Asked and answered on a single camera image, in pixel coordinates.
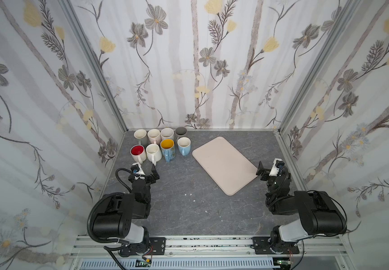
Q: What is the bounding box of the white ribbed-bottom mug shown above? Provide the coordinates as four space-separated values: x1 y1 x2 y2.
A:
146 144 162 166

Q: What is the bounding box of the white smooth mug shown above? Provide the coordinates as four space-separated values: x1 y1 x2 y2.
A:
130 145 147 164

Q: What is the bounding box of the blue butterfly mug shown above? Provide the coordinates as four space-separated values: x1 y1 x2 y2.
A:
160 139 176 163

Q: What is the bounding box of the pink mug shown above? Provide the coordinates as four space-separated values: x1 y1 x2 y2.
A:
147 129 162 145

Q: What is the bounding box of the small grey mug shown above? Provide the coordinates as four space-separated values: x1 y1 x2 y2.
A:
134 129 149 147

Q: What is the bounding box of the plain light blue mug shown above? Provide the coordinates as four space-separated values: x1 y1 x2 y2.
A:
177 137 191 156

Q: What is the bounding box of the cream yellow mug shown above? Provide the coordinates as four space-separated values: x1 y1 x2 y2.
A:
160 128 175 140

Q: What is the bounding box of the large grey mug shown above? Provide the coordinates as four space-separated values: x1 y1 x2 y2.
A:
175 127 188 140

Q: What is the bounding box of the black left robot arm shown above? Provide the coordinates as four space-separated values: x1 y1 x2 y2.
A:
86 163 160 244

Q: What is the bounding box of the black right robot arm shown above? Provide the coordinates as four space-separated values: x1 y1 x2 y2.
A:
256 159 347 246

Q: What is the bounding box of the cream plastic tray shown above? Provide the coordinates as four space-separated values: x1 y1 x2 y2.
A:
192 137 257 196

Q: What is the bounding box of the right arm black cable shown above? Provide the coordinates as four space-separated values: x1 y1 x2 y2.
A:
315 190 349 237

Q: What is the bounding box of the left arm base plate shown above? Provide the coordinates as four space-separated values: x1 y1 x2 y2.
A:
118 237 166 257

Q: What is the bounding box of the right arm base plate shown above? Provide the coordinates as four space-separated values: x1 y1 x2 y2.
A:
251 237 300 255

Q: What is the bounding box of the aluminium mounting rail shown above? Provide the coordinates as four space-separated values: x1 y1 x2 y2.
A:
69 235 348 259

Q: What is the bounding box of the white vented cable duct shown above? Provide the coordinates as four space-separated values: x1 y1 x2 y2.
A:
79 258 276 270

